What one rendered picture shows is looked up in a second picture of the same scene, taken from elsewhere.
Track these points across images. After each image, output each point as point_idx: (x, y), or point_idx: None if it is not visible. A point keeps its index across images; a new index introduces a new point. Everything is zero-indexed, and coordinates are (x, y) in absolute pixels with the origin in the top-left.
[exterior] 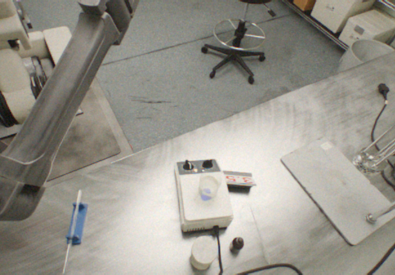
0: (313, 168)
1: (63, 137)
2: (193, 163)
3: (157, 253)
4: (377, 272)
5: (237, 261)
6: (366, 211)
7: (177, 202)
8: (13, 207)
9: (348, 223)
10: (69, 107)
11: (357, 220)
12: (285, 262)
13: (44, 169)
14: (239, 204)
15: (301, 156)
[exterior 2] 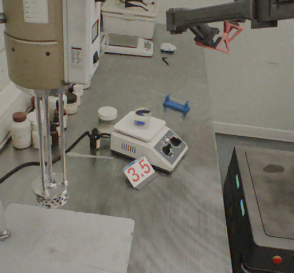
0: (95, 238)
1: (193, 21)
2: (176, 148)
3: None
4: None
5: (85, 143)
6: (11, 241)
7: None
8: (167, 14)
9: (23, 216)
10: (202, 11)
11: (16, 225)
12: (55, 162)
13: (180, 20)
14: (119, 166)
15: (118, 239)
